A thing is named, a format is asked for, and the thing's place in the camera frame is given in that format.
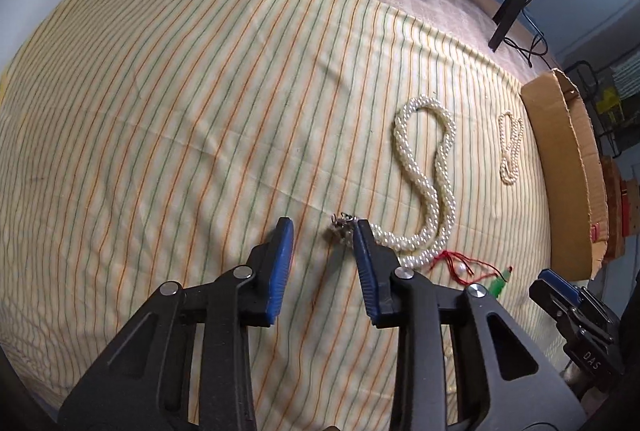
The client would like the black power cable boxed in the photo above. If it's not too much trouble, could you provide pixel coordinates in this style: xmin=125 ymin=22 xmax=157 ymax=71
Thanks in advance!
xmin=505 ymin=18 xmax=551 ymax=69

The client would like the brown box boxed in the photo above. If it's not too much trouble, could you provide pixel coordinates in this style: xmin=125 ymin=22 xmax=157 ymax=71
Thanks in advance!
xmin=602 ymin=156 xmax=640 ymax=262

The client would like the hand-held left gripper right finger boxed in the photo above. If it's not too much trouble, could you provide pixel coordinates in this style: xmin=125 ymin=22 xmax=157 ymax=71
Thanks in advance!
xmin=352 ymin=219 xmax=586 ymax=431

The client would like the thick woven pearl necklace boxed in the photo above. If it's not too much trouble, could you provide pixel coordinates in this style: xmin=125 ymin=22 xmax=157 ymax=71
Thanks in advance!
xmin=327 ymin=95 xmax=458 ymax=269

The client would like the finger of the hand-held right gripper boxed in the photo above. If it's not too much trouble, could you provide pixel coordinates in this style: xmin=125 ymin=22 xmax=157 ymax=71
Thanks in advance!
xmin=529 ymin=268 xmax=617 ymax=346

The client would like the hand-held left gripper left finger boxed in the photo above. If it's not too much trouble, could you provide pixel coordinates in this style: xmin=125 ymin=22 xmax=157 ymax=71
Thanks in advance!
xmin=57 ymin=217 xmax=295 ymax=431

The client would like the thin pearl necklace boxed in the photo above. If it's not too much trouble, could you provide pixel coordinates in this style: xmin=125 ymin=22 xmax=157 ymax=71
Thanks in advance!
xmin=497 ymin=110 xmax=525 ymax=186

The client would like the red string green pendant necklace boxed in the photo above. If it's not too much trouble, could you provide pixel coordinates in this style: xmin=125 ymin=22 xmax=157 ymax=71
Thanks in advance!
xmin=430 ymin=250 xmax=516 ymax=299

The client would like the shallow cardboard box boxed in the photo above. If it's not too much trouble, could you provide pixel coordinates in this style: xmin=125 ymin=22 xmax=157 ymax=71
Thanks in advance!
xmin=520 ymin=68 xmax=611 ymax=282

